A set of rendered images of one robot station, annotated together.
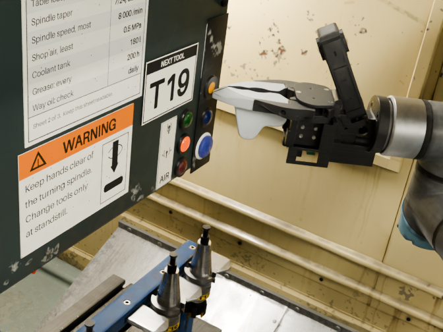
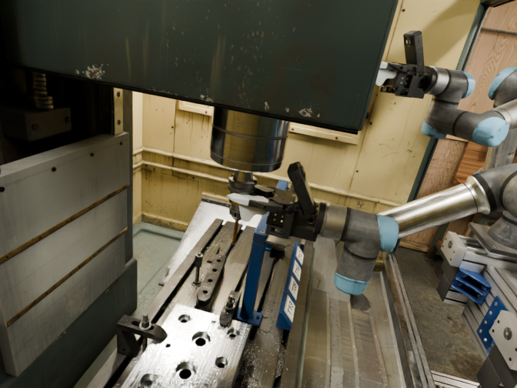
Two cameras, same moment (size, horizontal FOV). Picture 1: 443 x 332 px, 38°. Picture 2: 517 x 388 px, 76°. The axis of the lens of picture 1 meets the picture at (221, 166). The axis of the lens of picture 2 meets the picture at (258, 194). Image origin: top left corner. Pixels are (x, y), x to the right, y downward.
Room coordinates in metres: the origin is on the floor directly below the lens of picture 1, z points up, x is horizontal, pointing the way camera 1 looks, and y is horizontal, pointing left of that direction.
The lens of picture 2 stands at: (-0.09, 0.52, 1.71)
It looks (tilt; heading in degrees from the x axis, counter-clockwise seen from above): 24 degrees down; 342
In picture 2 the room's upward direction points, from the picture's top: 9 degrees clockwise
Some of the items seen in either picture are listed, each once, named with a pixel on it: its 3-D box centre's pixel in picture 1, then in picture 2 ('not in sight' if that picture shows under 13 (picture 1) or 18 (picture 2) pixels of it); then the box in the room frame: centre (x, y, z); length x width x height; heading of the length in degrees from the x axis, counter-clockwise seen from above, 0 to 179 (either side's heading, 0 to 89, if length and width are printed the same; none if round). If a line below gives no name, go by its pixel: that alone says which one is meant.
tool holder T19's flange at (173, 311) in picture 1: (167, 304); not in sight; (0.92, 0.06, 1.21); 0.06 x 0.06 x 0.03
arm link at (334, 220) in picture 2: not in sight; (331, 220); (0.47, 0.16, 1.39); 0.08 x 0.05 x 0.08; 153
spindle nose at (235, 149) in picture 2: not in sight; (249, 132); (0.57, 0.34, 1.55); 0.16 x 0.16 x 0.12
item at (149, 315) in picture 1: (149, 321); not in sight; (0.87, 0.09, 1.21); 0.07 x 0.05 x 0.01; 63
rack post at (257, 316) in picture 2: not in sight; (252, 281); (0.70, 0.23, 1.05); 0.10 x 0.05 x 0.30; 63
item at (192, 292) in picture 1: (184, 289); not in sight; (0.97, 0.04, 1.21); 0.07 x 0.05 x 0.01; 63
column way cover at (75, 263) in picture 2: not in sight; (73, 240); (0.77, 0.74, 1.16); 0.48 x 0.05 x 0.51; 153
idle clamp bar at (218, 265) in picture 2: not in sight; (211, 282); (0.84, 0.33, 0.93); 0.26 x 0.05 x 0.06; 158
